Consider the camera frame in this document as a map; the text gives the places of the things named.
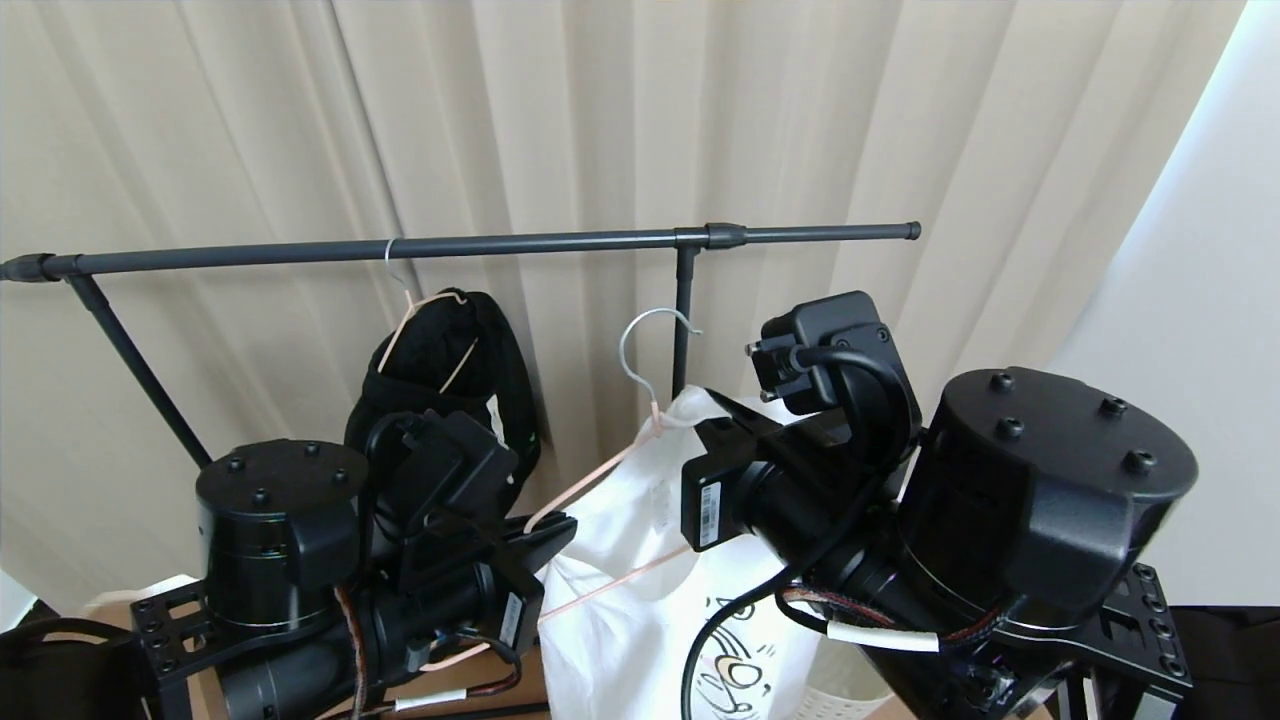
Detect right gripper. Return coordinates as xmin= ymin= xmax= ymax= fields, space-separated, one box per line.
xmin=679 ymin=414 xmax=908 ymax=603

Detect pink clothes hanger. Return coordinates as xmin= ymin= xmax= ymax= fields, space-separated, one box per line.
xmin=375 ymin=239 xmax=482 ymax=397
xmin=419 ymin=306 xmax=705 ymax=674

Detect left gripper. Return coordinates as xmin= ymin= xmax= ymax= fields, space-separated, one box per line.
xmin=220 ymin=558 xmax=548 ymax=720

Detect beige curtain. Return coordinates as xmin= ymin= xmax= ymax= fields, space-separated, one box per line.
xmin=0 ymin=0 xmax=1248 ymax=613

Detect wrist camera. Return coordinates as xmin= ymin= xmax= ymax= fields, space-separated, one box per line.
xmin=364 ymin=407 xmax=522 ymax=592
xmin=744 ymin=289 xmax=924 ymax=472

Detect white laundry basket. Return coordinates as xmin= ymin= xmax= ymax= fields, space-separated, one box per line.
xmin=795 ymin=640 xmax=897 ymax=720

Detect black shorts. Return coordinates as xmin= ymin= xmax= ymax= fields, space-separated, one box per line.
xmin=344 ymin=289 xmax=544 ymax=523

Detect white garment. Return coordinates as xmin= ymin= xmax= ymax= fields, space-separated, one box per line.
xmin=537 ymin=384 xmax=903 ymax=720

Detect black clothes rack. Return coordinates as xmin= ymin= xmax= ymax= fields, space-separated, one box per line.
xmin=0 ymin=221 xmax=923 ymax=473

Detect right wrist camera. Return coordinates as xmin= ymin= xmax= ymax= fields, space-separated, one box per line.
xmin=744 ymin=289 xmax=924 ymax=472

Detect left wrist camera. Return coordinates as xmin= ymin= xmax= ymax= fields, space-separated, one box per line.
xmin=364 ymin=407 xmax=522 ymax=592

